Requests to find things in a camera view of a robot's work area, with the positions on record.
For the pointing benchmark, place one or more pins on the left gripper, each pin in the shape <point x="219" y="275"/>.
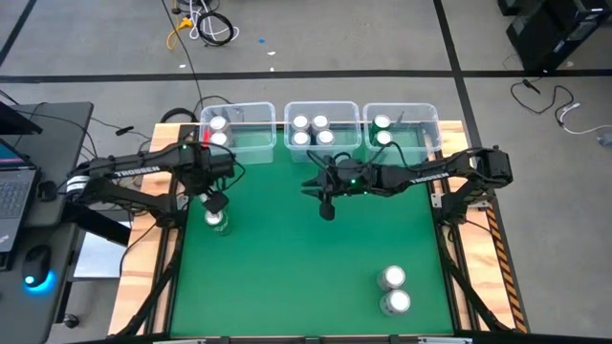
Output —
<point x="210" y="169"/>

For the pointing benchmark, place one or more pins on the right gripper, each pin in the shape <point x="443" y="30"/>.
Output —
<point x="349" y="177"/>

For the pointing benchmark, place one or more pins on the green Sprite can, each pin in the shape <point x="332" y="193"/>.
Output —
<point x="381" y="122"/>
<point x="204" y="197"/>
<point x="215" y="220"/>
<point x="383" y="137"/>

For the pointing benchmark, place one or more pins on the silver Diet Coke can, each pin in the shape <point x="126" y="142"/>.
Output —
<point x="219" y="139"/>
<point x="394" y="276"/>
<point x="218" y="123"/>
<point x="398" y="301"/>

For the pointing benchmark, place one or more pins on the clear plastic bin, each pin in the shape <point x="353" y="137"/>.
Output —
<point x="253" y="143"/>
<point x="421" y="143"/>
<point x="344" y="148"/>

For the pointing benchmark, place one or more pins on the silver can pair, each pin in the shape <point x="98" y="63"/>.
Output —
<point x="301" y="138"/>

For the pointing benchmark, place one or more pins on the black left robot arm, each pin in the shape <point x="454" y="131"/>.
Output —
<point x="129" y="172"/>

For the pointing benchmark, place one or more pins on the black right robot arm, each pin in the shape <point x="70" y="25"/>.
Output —
<point x="430" y="177"/>

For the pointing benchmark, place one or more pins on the green table mat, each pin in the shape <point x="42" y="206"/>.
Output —
<point x="306" y="267"/>

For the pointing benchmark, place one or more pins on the black plug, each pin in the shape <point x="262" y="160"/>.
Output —
<point x="124" y="130"/>

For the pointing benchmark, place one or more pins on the black desk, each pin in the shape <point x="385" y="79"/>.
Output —
<point x="62" y="134"/>

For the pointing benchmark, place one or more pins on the small black device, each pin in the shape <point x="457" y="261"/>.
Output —
<point x="47" y="191"/>

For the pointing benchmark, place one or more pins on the black computer mouse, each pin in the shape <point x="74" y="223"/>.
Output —
<point x="36" y="263"/>

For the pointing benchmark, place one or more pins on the laptop computer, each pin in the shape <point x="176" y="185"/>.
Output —
<point x="14" y="200"/>

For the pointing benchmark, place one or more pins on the black monitor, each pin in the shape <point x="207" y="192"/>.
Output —
<point x="14" y="122"/>

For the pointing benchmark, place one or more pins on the black desk caster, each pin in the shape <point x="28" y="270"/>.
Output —
<point x="72" y="321"/>

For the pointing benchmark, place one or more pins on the yellow black hazard tape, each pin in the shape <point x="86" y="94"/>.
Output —
<point x="509" y="277"/>

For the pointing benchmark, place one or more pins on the black computer tower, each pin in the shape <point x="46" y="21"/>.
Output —
<point x="550" y="38"/>

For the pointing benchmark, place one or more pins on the grey plug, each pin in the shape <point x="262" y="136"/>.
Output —
<point x="606" y="139"/>

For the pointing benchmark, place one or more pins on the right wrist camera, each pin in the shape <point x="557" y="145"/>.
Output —
<point x="326" y="210"/>

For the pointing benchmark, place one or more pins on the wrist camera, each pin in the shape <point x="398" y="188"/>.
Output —
<point x="326" y="210"/>
<point x="217" y="201"/>

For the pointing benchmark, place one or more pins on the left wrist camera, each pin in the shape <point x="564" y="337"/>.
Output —
<point x="217" y="201"/>

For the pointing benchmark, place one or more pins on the white metal bracket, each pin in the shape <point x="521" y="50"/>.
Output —
<point x="437" y="200"/>

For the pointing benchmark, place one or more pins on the black metal rig frame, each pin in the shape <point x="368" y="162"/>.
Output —
<point x="458" y="315"/>

